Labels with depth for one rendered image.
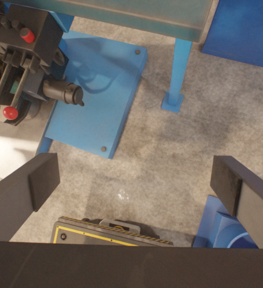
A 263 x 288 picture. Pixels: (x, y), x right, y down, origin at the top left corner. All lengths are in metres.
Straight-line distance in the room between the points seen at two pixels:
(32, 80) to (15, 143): 0.62
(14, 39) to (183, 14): 0.42
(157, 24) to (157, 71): 1.13
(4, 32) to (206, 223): 1.41
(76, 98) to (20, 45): 0.51
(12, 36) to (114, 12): 0.28
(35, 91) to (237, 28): 1.18
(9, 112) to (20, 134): 1.04
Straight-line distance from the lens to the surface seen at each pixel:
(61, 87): 1.11
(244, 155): 1.55
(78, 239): 1.27
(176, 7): 0.50
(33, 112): 1.57
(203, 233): 1.51
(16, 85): 1.32
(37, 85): 1.15
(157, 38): 1.76
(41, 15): 0.65
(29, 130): 1.61
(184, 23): 0.48
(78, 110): 1.50
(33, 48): 0.61
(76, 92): 1.08
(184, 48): 0.87
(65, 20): 0.68
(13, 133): 1.68
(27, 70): 0.64
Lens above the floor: 1.44
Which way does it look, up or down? 79 degrees down
